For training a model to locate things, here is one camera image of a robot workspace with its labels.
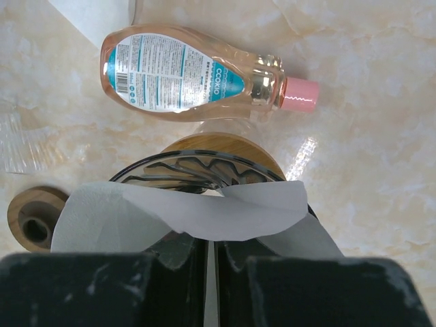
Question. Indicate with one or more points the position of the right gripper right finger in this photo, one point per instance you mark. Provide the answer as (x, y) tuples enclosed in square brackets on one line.
[(233, 290)]

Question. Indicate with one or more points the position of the clear ribbed glass dripper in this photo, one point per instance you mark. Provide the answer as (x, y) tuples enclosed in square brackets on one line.
[(194, 171)]

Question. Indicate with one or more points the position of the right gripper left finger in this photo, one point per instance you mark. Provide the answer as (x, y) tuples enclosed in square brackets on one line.
[(175, 289)]

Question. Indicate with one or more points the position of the white coffee filter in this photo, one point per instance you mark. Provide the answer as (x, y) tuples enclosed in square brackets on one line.
[(116, 217), (96, 19)]

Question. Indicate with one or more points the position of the pink liquid bottle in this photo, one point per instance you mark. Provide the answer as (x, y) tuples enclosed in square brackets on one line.
[(179, 74)]

